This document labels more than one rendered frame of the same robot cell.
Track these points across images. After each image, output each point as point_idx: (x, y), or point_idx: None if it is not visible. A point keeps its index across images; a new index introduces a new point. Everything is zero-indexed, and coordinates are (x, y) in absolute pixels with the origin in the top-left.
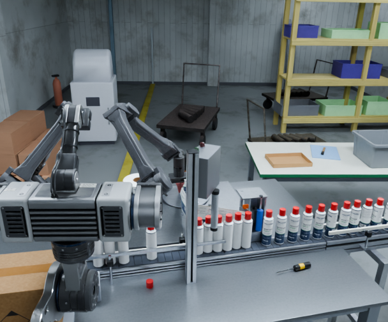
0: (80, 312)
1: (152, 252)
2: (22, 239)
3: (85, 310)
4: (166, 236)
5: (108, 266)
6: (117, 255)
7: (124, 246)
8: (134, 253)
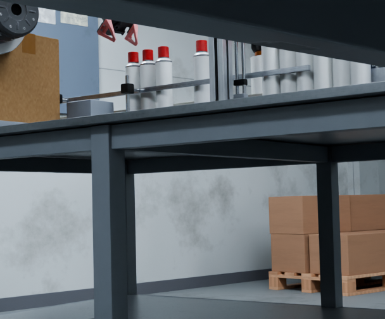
0: None
1: (198, 93)
2: None
3: None
4: None
5: (122, 92)
6: (147, 90)
7: (159, 77)
8: (168, 88)
